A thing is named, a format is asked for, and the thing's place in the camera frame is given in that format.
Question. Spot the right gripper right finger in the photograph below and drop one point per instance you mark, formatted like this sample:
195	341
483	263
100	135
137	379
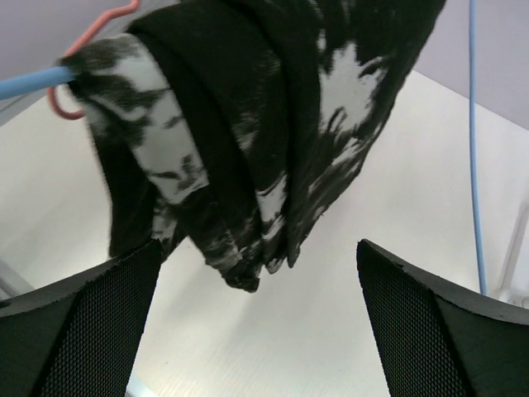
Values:
437	338

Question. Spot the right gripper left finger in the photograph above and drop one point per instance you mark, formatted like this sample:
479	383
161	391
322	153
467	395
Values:
79	336

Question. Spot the blue hanger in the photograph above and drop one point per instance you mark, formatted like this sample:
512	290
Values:
35	81
473	158

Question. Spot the black camouflage trousers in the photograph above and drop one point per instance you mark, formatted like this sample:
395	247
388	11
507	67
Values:
237	124

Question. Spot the pink hanger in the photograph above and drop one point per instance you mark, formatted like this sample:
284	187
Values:
84	39

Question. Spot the white clothes rack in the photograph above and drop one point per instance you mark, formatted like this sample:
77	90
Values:
513	286

